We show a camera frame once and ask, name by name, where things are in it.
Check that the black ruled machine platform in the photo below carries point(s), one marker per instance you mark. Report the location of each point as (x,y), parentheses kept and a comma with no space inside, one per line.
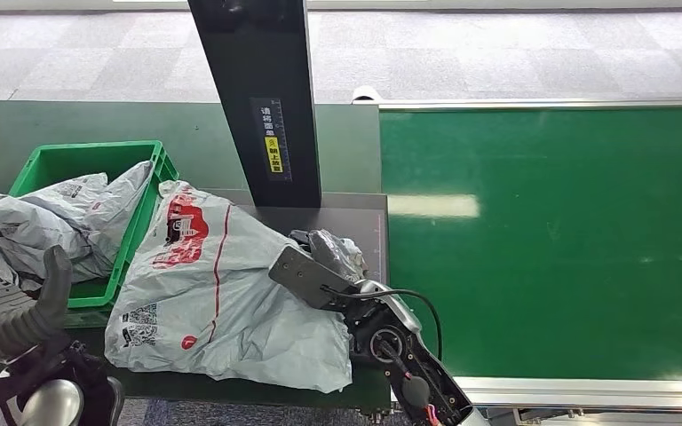
(353,223)

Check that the green conveyor belt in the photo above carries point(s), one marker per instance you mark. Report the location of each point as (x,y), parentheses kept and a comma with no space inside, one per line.
(553,235)

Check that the green plastic bin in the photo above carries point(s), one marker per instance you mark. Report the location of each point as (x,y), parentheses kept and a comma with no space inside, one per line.
(82,159)

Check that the grey wrist camera plate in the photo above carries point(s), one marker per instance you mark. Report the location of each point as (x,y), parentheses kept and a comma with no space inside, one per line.
(300,276)

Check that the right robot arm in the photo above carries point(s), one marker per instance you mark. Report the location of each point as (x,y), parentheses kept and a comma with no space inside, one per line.
(400,347)

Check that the silver conveyor frame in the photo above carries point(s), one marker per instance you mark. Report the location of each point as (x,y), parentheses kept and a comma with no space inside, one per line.
(582,393)

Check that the dark green table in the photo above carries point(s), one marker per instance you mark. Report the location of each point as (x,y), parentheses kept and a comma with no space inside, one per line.
(82,123)

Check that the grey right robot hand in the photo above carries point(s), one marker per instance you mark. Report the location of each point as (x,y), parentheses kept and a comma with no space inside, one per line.
(332,253)

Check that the grey plastic mail package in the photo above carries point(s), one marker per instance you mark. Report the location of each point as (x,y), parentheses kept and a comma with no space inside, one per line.
(23,229)
(111,200)

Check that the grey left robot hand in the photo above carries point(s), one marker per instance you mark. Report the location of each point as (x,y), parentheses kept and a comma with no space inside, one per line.
(11,317)

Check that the black yellow column label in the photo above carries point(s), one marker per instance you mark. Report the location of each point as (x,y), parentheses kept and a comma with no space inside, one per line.
(274,156)

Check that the large grey red-printed package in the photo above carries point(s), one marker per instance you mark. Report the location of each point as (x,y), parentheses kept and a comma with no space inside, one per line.
(229,294)

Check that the black machine column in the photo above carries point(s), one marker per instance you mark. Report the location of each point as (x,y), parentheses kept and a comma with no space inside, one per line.
(258,70)

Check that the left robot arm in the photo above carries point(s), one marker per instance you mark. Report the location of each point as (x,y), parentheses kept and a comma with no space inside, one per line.
(53,400)

